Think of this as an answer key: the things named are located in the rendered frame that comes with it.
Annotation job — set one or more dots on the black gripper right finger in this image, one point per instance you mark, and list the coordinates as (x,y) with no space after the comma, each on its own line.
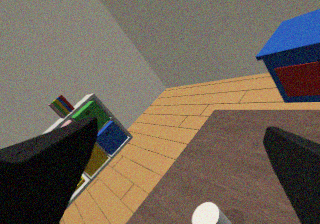
(296,163)

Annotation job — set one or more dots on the grey cylinder with white top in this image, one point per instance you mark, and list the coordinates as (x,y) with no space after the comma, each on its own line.
(208,213)

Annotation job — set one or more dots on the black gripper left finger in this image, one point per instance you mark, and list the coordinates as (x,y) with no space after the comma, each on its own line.
(39,175)

